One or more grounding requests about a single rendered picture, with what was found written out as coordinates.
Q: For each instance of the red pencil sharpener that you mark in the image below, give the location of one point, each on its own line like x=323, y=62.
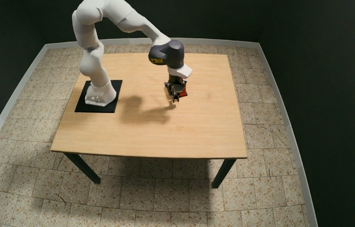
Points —
x=175, y=94

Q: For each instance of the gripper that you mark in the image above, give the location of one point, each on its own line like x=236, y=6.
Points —
x=171, y=80

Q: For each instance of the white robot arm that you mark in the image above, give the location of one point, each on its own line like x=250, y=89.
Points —
x=163, y=50

